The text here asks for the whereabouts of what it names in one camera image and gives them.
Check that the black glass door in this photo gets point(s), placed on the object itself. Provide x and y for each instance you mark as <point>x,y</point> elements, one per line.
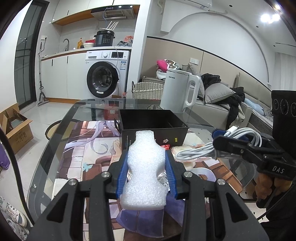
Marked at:
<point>24,71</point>

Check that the pink cloth pile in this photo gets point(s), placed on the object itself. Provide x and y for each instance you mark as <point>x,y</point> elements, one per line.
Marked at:
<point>162,65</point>

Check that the grey cushion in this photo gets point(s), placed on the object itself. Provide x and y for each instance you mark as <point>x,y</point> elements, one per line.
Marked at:
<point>217,92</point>

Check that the white washing machine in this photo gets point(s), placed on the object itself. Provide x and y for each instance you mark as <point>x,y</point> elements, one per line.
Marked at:
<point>107,71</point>

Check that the white wifi router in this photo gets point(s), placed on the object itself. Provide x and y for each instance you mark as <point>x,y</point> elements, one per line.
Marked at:
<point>111,26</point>

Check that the black jacket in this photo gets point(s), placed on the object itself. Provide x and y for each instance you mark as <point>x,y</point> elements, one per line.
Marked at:
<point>233,102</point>

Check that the cardboard box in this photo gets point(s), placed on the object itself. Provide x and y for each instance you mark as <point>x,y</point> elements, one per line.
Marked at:
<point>16,127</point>

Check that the white electric kettle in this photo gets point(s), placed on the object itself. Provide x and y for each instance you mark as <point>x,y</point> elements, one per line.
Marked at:
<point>180,90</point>

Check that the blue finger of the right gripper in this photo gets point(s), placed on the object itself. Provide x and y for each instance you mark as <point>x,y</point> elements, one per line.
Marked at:
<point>218,132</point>

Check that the red snack packet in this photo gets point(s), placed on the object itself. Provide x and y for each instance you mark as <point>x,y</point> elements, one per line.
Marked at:
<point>166,147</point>

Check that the right hand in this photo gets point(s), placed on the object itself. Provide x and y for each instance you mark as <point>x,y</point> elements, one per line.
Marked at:
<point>264,184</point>

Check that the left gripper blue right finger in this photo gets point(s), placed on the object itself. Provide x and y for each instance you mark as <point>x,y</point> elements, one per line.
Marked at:
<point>170,175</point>

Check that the grey sofa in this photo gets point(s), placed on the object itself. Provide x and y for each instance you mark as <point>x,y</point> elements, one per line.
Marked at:
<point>245,103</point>

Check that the black pressure cooker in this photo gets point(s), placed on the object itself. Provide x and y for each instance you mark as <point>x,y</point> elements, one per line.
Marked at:
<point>104,38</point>

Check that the white sneakers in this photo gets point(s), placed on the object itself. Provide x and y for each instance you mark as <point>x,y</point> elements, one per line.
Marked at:
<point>15,219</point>

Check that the range hood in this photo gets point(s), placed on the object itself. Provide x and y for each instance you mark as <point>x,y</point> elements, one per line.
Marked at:
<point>114,12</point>

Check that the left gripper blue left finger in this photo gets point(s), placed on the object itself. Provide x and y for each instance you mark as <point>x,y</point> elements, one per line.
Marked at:
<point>122,176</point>

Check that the white foam block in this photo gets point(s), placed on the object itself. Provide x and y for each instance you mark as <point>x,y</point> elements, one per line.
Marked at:
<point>145,160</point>

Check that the black storage box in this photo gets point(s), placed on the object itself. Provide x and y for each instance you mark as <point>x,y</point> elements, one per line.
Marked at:
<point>167,127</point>

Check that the white wicker basket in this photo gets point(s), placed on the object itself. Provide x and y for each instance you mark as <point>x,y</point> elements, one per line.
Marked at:
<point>147,90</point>

